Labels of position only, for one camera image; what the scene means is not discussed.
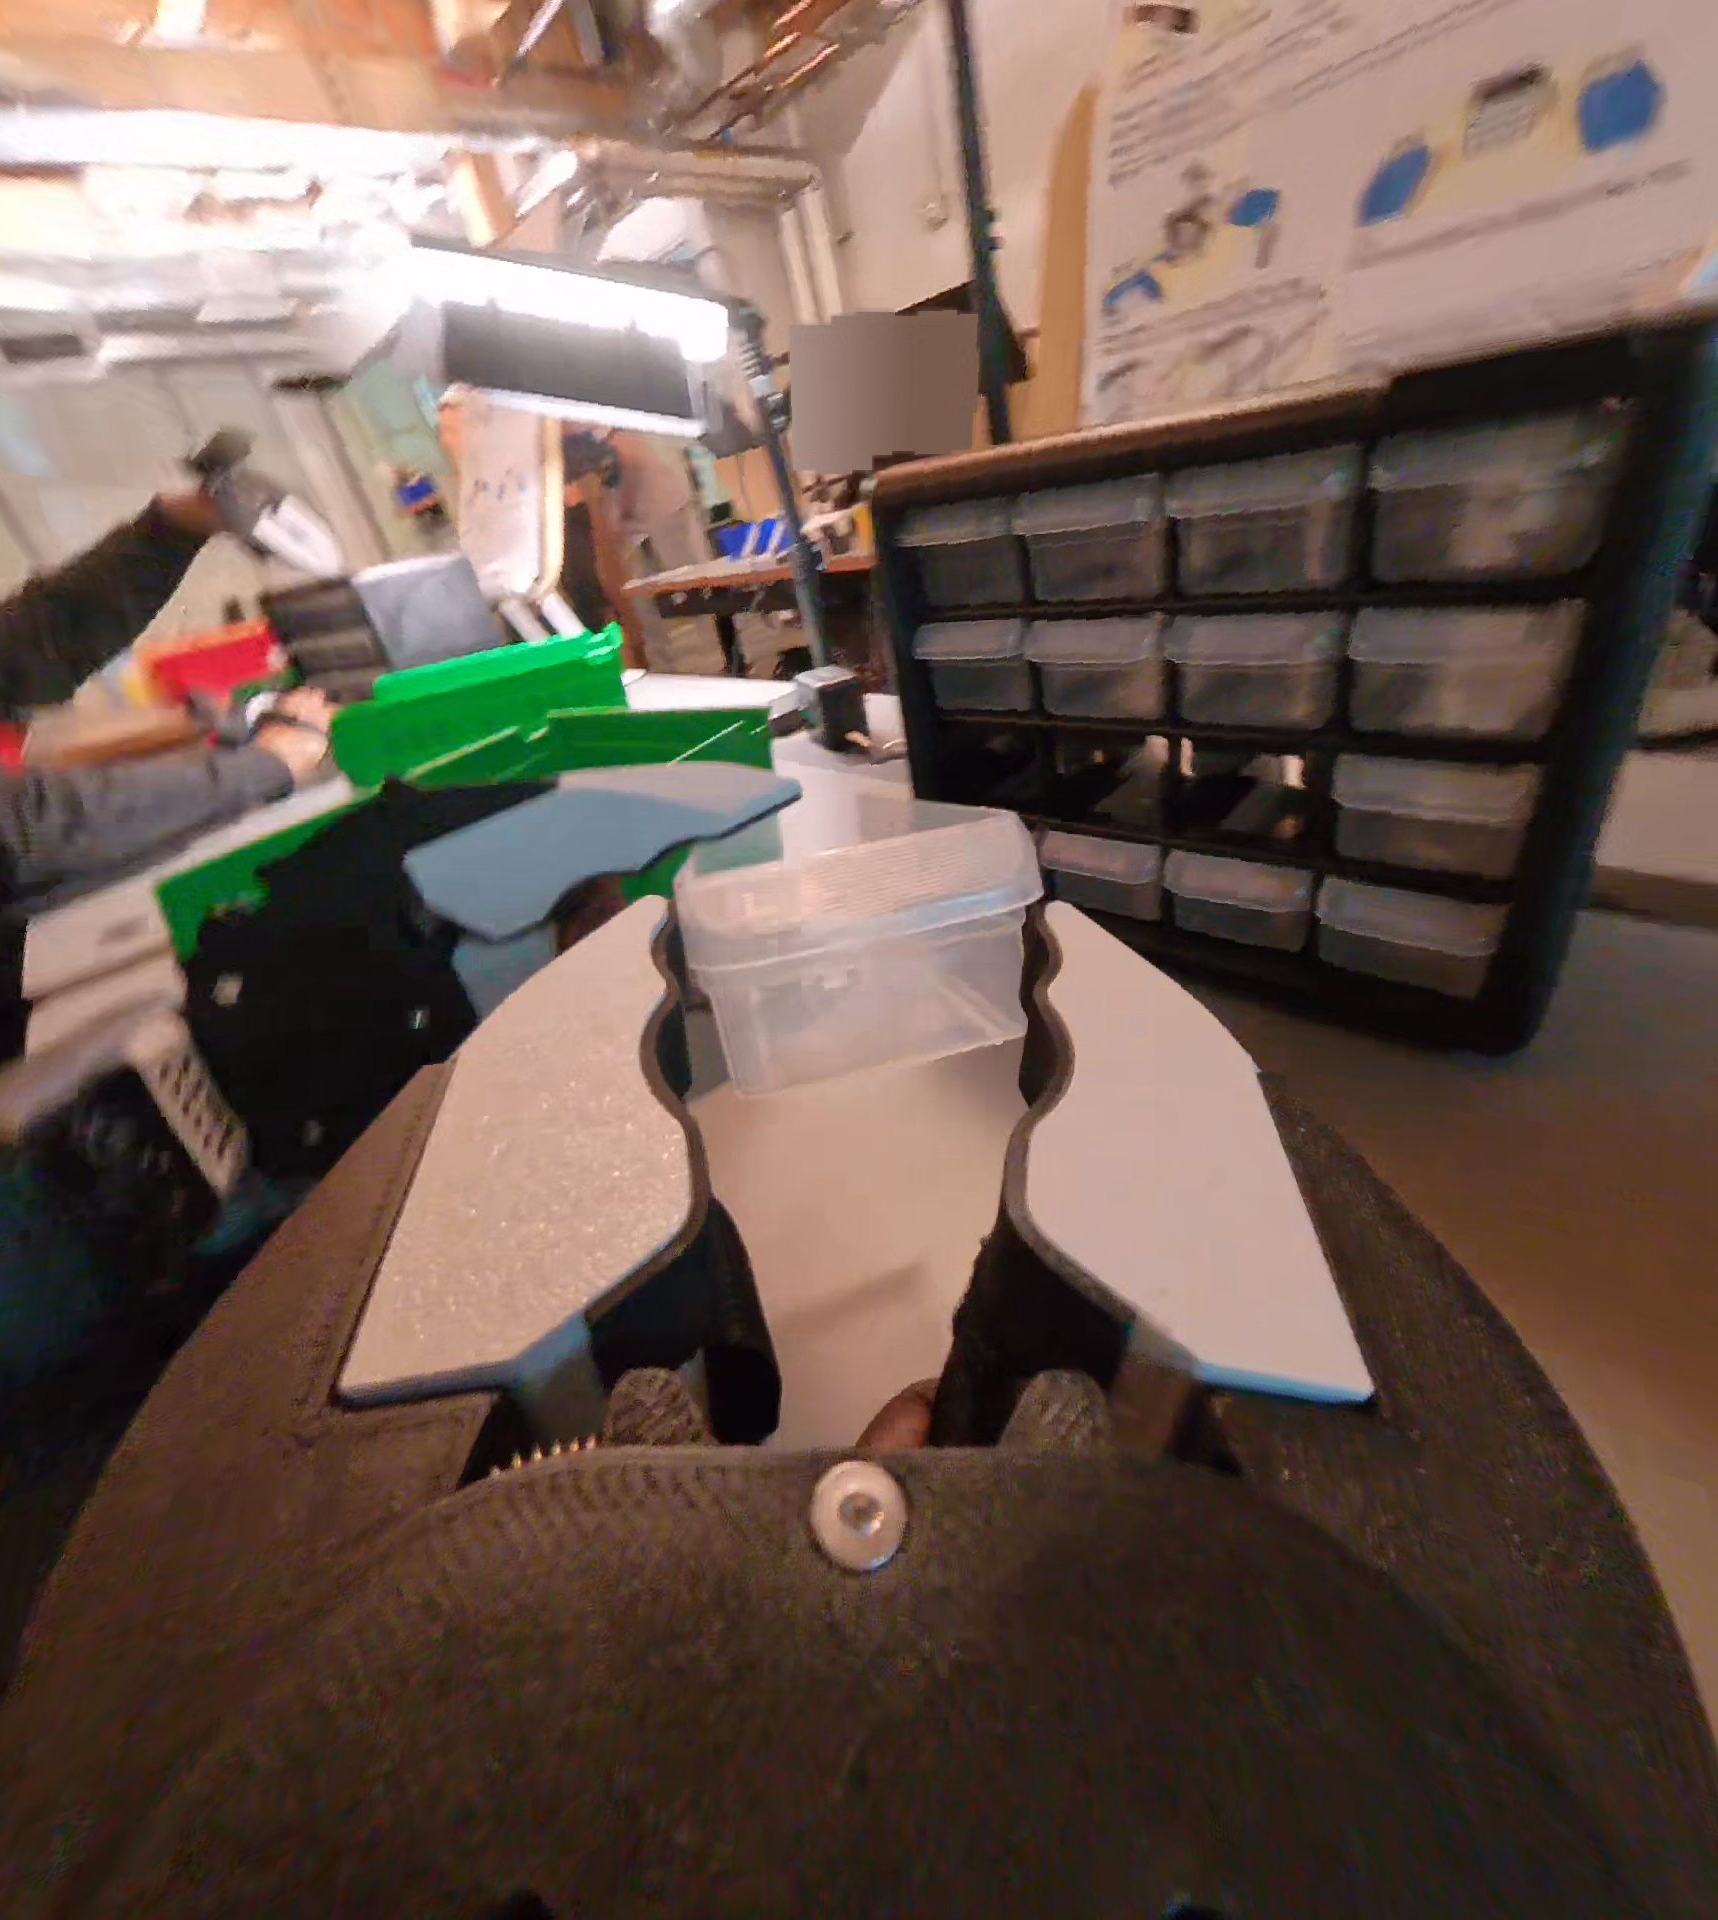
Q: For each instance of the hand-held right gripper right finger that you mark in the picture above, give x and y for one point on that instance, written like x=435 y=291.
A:
x=1174 y=1170

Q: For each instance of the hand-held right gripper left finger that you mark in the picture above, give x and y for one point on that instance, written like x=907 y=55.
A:
x=529 y=1184

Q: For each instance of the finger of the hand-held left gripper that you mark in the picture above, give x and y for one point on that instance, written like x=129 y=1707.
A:
x=575 y=848

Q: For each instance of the small clear plastic drawer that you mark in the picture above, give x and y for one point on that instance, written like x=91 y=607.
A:
x=859 y=960

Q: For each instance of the set of clear cabinet drawers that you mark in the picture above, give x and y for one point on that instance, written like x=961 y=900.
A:
x=1459 y=669

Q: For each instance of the black storage cabinet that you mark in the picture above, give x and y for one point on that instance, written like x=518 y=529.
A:
x=1646 y=525

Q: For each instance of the another person's forearm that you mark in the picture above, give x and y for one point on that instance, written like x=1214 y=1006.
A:
x=124 y=803
x=65 y=615

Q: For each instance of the person's right hand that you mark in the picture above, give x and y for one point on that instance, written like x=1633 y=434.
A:
x=897 y=1419

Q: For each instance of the large green divided bin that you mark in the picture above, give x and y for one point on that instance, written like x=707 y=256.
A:
x=604 y=743

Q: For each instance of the green plastic bin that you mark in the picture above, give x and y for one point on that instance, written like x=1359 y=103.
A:
x=498 y=669

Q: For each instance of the grey storage box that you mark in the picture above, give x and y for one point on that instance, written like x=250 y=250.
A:
x=416 y=609

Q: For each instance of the wooden workbench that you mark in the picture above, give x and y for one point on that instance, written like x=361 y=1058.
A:
x=739 y=578

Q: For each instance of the red plastic bin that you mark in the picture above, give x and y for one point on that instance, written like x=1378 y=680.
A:
x=206 y=661

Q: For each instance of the light stand pole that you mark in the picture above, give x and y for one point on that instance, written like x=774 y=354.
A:
x=785 y=494

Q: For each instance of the studio light panel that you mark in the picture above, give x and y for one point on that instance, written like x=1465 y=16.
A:
x=558 y=353

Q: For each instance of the dark upright pole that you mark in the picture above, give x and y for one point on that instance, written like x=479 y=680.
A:
x=982 y=225

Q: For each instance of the wall poster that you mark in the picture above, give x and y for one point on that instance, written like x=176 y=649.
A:
x=1398 y=225

